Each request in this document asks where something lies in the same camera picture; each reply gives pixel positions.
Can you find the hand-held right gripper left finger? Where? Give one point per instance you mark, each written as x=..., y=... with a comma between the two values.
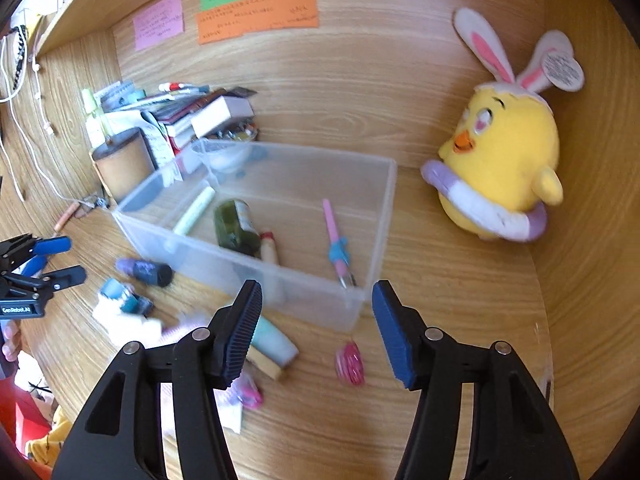
x=242, y=332

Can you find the beige tube with red cap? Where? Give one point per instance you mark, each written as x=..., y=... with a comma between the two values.
x=270, y=250

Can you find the yellow chick plush toy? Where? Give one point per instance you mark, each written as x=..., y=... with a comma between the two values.
x=510, y=160

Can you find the wooden stamp block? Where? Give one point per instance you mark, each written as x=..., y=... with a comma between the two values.
x=265, y=364

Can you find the red and white marker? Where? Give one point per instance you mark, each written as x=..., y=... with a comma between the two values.
x=176, y=86

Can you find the white handwritten paper sheet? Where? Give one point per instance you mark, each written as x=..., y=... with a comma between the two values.
x=160, y=147

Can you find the purple and black tube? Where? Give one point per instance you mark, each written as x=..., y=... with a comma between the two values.
x=147, y=271

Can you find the blue staples box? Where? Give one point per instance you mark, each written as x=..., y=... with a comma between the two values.
x=136, y=305

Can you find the yellow printed cloth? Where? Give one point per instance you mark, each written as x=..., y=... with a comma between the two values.
x=47, y=442

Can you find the teal patterned tape roll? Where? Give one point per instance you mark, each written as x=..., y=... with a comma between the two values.
x=112, y=290

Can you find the bowl of coloured stones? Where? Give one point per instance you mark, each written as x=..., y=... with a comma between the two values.
x=235, y=135

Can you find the person's left hand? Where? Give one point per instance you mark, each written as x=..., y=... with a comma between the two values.
x=11, y=340

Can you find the stack of books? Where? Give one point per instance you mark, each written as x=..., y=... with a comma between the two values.
x=175, y=110

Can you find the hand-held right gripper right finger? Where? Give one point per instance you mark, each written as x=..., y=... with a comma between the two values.
x=395, y=335

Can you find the white rectangular box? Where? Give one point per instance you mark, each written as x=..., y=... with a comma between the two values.
x=222, y=112

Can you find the pink paper note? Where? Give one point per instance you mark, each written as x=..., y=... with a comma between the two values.
x=159, y=21

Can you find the red cloth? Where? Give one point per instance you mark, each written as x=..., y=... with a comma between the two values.
x=27, y=410

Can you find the white tissue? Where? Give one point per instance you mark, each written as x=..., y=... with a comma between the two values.
x=125, y=327

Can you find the light green highlighter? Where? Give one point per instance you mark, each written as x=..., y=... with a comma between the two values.
x=194, y=210

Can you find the clear plastic storage box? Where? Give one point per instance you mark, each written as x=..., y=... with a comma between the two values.
x=300, y=180

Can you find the pink pen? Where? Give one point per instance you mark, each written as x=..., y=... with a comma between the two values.
x=332, y=230

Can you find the orange paper note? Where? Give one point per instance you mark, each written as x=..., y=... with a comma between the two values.
x=260, y=20

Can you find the mint green tube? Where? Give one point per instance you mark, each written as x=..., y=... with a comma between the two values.
x=272, y=342

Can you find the brown mug with lid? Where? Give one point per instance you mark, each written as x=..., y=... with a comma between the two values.
x=125, y=165

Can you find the dark green glass bottle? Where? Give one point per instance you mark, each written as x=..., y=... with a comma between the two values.
x=234, y=225

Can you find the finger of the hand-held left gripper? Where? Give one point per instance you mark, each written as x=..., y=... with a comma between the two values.
x=52, y=245
x=65, y=277

